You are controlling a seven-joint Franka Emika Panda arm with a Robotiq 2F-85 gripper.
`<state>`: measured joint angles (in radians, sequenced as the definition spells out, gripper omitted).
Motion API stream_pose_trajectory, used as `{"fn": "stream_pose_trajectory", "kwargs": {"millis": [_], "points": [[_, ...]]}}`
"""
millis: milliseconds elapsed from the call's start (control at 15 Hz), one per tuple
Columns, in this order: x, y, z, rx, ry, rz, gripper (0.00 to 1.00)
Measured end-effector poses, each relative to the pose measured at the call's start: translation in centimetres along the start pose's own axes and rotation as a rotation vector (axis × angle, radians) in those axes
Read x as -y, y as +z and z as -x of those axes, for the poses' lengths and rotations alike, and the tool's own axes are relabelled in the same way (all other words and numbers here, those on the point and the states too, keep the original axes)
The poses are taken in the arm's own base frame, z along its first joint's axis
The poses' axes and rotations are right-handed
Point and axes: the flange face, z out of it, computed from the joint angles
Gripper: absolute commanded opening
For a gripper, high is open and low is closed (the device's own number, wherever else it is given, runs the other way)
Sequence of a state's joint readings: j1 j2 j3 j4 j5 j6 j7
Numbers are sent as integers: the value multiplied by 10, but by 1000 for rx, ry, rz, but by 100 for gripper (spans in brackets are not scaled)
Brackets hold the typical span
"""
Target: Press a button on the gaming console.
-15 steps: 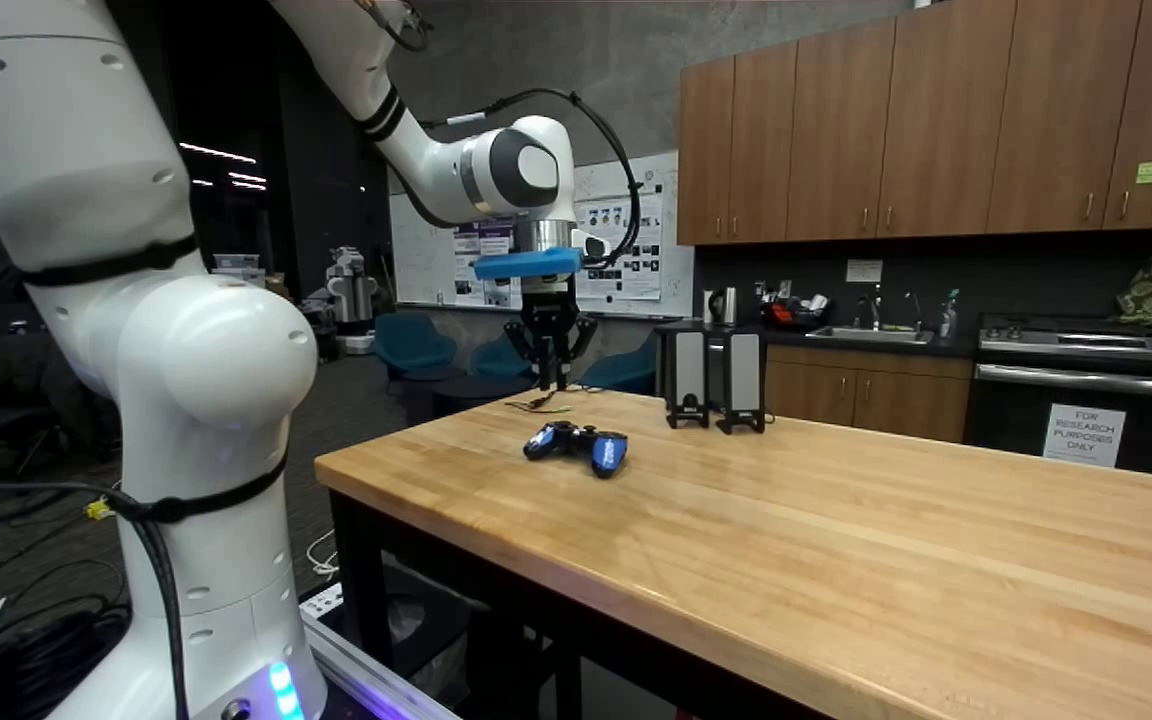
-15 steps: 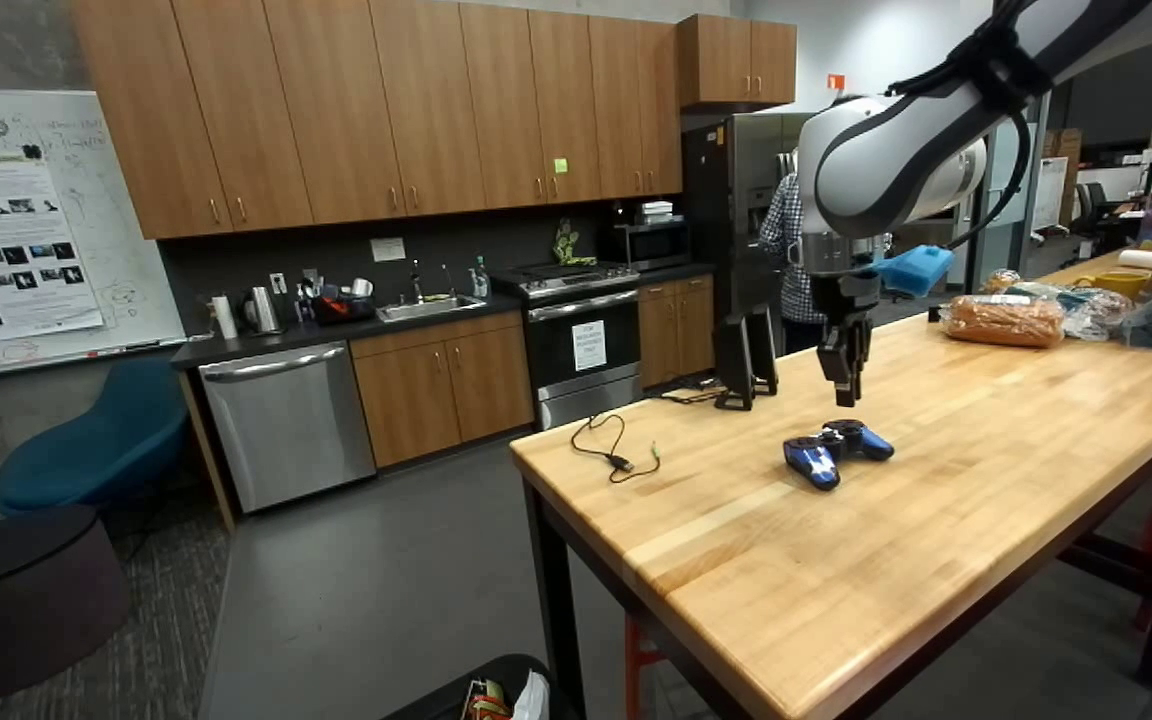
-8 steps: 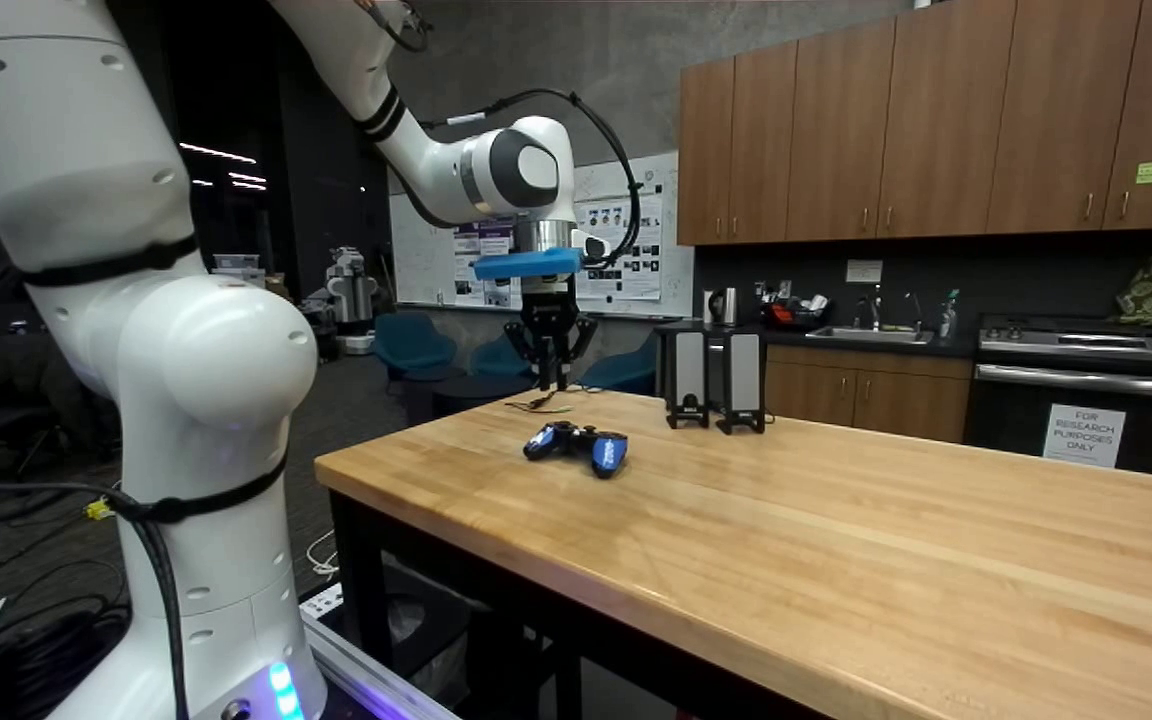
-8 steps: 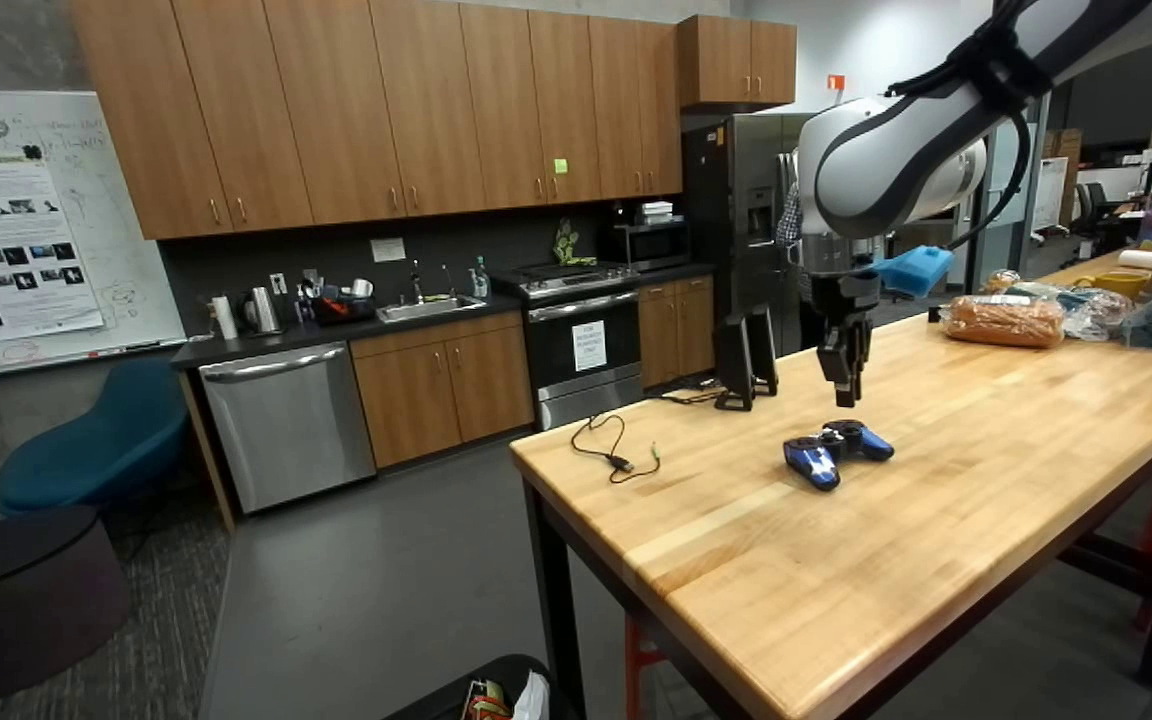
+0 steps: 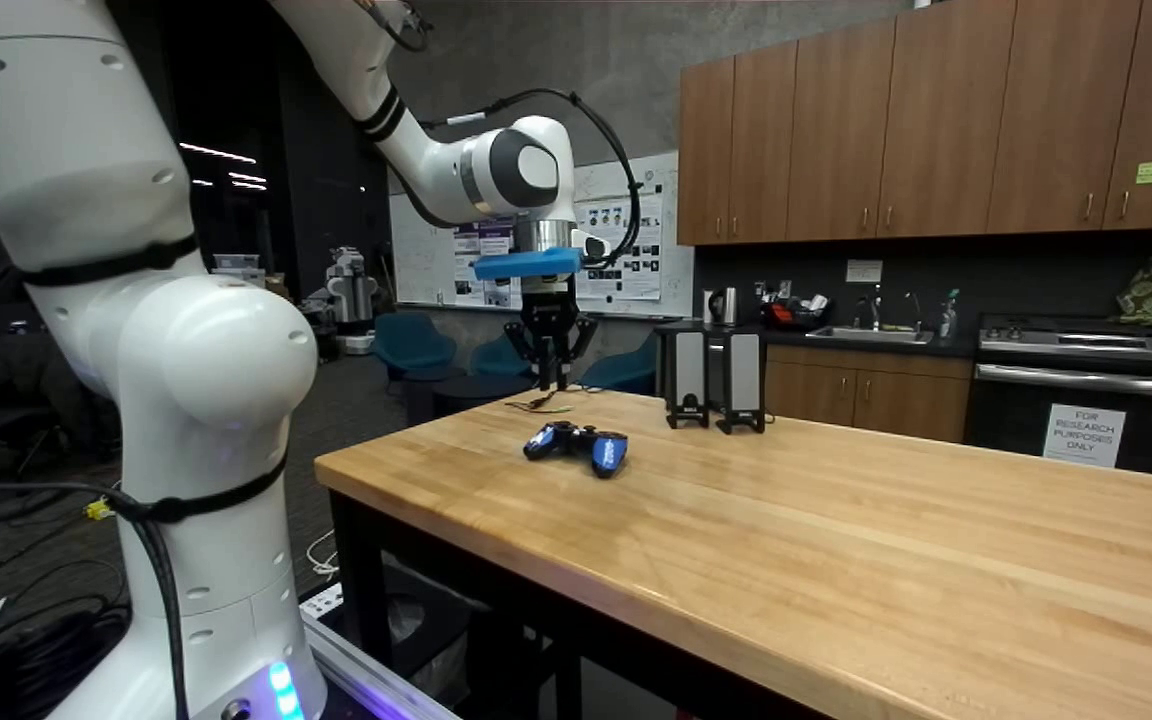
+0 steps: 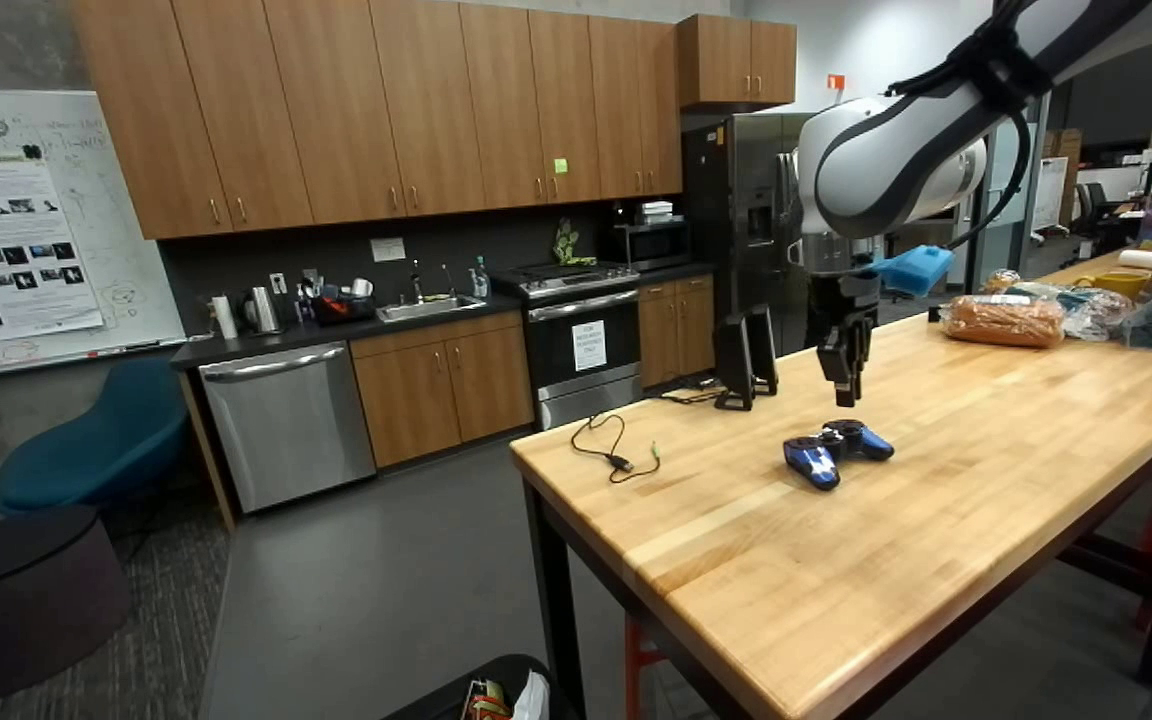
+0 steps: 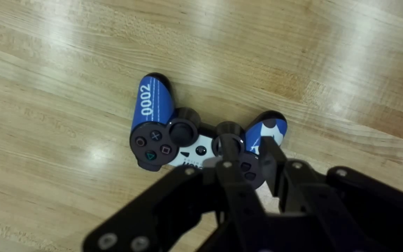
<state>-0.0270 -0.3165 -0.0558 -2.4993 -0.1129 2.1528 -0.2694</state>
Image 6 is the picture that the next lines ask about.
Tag dark round ottoman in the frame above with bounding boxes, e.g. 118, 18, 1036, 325
0, 505, 132, 709

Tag white thermos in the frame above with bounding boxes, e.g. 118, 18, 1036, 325
202, 290, 244, 348

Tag teal lounge chair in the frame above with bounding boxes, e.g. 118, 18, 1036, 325
0, 353, 196, 519

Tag soap dispenser bottle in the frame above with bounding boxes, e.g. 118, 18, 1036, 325
462, 250, 495, 303

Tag blue black game controller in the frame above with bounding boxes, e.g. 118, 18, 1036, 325
778, 414, 898, 494

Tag black stand on table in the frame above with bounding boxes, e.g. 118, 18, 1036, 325
710, 313, 758, 414

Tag wooden butcher block table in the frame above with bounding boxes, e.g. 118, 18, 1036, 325
502, 242, 1152, 720

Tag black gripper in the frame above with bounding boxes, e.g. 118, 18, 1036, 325
802, 265, 878, 411

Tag white paper notice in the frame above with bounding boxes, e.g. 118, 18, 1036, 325
566, 314, 613, 377

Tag narrow wooden base cabinet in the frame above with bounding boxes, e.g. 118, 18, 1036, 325
631, 269, 719, 395

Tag black microwave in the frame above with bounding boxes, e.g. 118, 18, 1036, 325
605, 214, 693, 272

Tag wooden wall cabinets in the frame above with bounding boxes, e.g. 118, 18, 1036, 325
62, 0, 689, 242

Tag black open bag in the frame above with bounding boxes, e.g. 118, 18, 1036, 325
383, 649, 559, 720

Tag green potted plant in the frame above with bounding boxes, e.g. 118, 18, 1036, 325
544, 214, 601, 272

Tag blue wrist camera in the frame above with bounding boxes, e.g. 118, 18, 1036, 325
870, 239, 960, 300

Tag steel kitchen sink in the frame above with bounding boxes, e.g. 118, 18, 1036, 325
372, 290, 488, 327

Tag thin black cable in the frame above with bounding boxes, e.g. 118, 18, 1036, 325
564, 407, 668, 487

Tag clear plastic food bag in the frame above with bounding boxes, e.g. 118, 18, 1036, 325
1052, 278, 1152, 355

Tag white wall outlet plate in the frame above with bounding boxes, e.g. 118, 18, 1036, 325
362, 231, 410, 269

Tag bagged bread loaf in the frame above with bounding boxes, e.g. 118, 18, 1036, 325
941, 289, 1067, 355

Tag stainless steel oven range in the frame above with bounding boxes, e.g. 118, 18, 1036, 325
514, 265, 646, 437

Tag stainless steel dishwasher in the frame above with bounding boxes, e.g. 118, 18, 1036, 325
196, 339, 378, 519

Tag black upright speaker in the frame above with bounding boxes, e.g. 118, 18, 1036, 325
742, 303, 783, 400

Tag yellow food package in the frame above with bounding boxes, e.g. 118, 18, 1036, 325
1074, 261, 1152, 300

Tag whiteboard with posters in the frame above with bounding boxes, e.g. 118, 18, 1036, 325
0, 83, 190, 384

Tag dark refrigerator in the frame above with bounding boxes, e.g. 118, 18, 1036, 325
679, 108, 824, 369

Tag small cabinet over refrigerator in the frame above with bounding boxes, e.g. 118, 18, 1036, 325
670, 13, 801, 117

